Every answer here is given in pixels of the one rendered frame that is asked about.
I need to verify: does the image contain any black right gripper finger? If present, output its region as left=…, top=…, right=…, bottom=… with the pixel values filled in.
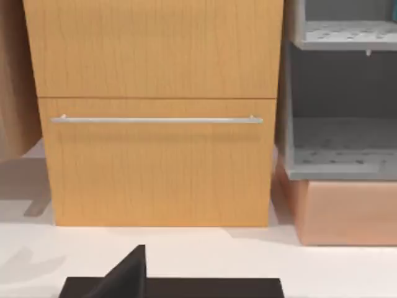
left=87, top=244, right=147, bottom=298

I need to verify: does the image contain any flat black slab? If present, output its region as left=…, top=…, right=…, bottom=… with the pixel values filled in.
left=58, top=277, right=285, bottom=298

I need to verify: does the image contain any light wooden cupboard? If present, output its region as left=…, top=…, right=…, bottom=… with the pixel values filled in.
left=22, top=0, right=293, bottom=228

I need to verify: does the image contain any plain wooden drawer front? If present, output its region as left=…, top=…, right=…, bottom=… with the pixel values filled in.
left=22, top=0, right=284, bottom=100

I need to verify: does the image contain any brown wooden panel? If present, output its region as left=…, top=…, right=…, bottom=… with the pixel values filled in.
left=0, top=0, right=43, bottom=163

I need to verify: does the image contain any grey cabinet with pierced shelves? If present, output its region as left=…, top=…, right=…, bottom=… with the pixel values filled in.
left=283, top=0, right=397, bottom=181

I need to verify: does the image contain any wooden drawer front with handle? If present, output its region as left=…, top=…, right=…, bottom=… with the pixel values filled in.
left=37, top=97, right=278, bottom=228

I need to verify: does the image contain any long metal handle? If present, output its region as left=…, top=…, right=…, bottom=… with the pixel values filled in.
left=50, top=114, right=264, bottom=126

